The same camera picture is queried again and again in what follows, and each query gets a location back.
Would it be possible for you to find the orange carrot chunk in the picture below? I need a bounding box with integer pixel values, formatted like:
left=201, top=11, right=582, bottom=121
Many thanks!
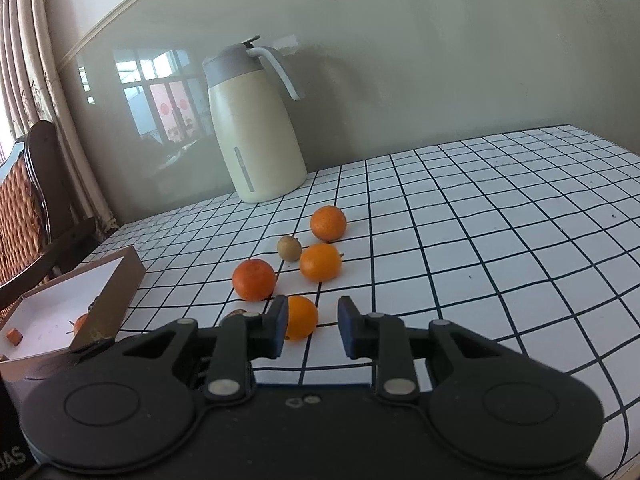
left=6, top=328, right=23, bottom=347

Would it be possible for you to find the large dark orange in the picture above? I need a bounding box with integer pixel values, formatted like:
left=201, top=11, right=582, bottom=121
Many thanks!
left=231, top=259, right=277, bottom=301

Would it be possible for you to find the small yellow-brown kiwi fruit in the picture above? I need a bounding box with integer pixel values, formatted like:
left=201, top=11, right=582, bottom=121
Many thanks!
left=277, top=235, right=303, bottom=262

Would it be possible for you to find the brown cardboard box tray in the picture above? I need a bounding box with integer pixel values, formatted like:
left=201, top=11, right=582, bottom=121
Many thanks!
left=1, top=246, right=145, bottom=382

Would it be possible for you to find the checkered white tablecloth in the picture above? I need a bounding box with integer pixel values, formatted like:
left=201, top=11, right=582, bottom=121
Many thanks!
left=98, top=126, right=639, bottom=479

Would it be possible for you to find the wooden sofa with cushions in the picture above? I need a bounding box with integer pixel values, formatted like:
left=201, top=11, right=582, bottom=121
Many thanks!
left=1, top=120, right=99, bottom=318

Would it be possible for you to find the cream thermos jug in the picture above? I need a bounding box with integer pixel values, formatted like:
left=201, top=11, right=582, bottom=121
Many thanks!
left=203, top=36, right=307, bottom=204

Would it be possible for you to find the beige curtain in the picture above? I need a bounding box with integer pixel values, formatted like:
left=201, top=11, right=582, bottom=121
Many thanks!
left=1, top=0, right=118, bottom=237

